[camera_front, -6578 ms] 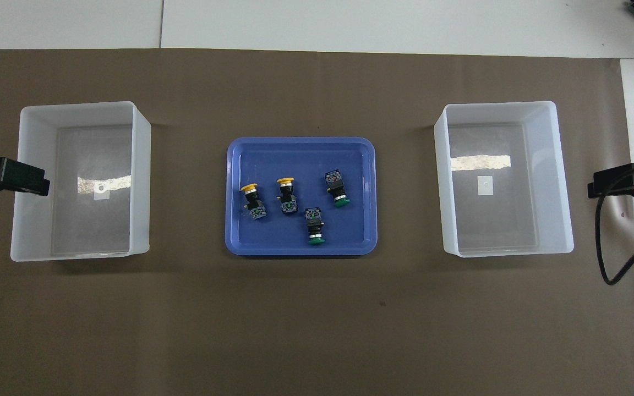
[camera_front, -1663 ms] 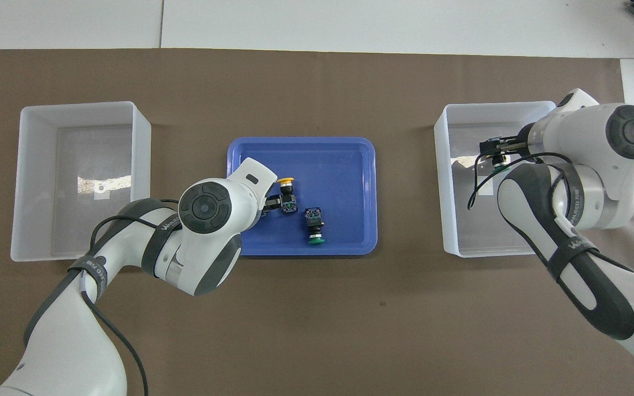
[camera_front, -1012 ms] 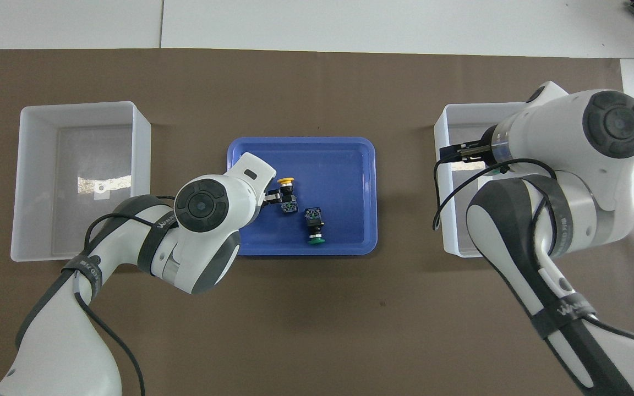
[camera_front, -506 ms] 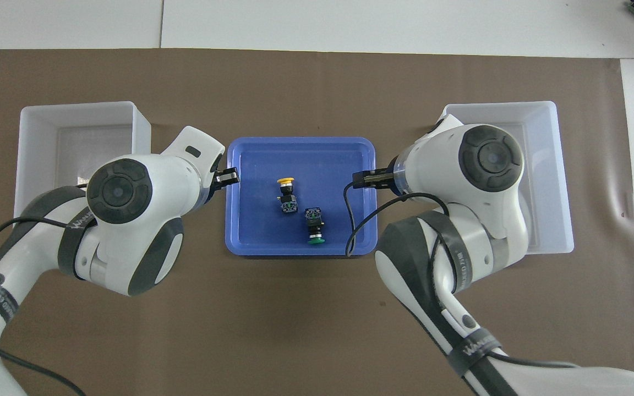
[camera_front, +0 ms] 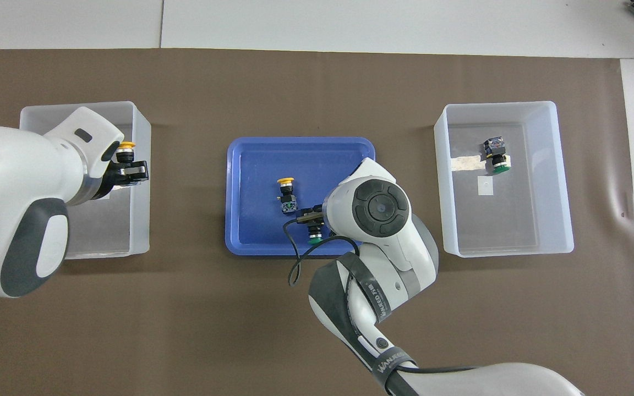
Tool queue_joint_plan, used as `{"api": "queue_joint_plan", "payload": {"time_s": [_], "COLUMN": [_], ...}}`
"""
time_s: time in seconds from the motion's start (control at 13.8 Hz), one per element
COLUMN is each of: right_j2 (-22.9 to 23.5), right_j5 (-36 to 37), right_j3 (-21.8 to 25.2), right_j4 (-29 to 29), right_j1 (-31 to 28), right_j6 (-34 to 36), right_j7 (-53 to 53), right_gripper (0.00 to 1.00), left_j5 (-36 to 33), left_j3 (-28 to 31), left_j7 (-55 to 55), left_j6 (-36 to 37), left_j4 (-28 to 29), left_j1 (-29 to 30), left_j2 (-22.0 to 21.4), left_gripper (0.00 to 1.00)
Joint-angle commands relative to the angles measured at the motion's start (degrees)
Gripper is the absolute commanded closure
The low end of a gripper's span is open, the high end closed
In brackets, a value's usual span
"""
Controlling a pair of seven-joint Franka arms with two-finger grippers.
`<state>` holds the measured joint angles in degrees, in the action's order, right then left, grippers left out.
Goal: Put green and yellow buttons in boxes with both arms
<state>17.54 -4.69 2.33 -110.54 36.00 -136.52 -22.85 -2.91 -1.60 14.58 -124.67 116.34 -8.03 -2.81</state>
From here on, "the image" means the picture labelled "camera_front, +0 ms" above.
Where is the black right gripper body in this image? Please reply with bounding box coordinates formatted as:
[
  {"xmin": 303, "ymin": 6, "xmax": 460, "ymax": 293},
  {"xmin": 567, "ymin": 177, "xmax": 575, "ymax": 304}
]
[{"xmin": 297, "ymin": 204, "xmax": 326, "ymax": 226}]

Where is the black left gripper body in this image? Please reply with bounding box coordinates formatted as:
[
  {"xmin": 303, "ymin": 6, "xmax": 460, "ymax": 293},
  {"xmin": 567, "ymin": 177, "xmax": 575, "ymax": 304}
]
[{"xmin": 95, "ymin": 141, "xmax": 122, "ymax": 194}]

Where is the yellow mushroom push button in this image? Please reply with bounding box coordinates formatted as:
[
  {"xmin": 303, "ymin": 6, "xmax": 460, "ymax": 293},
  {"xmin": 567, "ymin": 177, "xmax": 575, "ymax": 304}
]
[
  {"xmin": 117, "ymin": 141, "xmax": 138, "ymax": 166},
  {"xmin": 276, "ymin": 177, "xmax": 299, "ymax": 215}
]

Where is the translucent white plastic box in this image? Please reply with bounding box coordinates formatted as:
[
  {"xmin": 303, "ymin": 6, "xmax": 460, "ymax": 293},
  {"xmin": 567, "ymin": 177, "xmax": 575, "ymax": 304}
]
[
  {"xmin": 434, "ymin": 101, "xmax": 575, "ymax": 258},
  {"xmin": 10, "ymin": 101, "xmax": 151, "ymax": 262}
]

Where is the blue plastic tray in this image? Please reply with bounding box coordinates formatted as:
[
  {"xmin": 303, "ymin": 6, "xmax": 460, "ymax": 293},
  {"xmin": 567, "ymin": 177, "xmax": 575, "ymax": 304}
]
[{"xmin": 225, "ymin": 136, "xmax": 378, "ymax": 257}]

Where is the brown paper table mat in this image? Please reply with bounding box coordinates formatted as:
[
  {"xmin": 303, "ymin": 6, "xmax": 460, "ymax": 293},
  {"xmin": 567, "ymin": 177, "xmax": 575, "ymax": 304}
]
[{"xmin": 0, "ymin": 48, "xmax": 634, "ymax": 396}]

